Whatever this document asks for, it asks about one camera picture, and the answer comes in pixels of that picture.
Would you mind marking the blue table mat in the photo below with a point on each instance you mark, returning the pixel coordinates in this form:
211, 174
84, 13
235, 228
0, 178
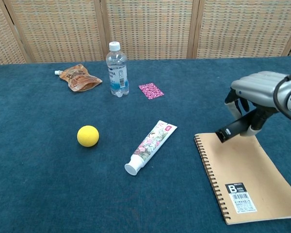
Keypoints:
111, 150

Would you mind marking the pink patterned card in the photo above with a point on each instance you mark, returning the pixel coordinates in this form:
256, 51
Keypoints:
151, 90

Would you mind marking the woven folding screen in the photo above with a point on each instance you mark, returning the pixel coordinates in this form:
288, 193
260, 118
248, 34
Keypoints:
145, 29

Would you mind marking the brown spouted snack pouch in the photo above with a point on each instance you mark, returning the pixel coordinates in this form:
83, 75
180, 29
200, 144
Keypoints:
78, 78

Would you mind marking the floral toothpaste tube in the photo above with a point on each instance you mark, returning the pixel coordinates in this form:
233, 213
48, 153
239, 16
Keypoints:
152, 146

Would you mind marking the yellow foam ball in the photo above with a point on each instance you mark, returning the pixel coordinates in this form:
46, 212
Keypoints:
88, 136

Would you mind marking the kraft spiral notebook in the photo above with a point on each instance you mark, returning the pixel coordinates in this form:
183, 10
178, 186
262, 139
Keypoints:
245, 179

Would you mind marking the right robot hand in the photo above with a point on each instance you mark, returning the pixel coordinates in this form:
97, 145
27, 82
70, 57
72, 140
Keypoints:
254, 89

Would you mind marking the black stapler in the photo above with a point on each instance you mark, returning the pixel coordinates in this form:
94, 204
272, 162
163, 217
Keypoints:
236, 127

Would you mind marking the clear water bottle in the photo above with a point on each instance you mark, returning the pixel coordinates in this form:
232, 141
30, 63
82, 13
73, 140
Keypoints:
117, 70

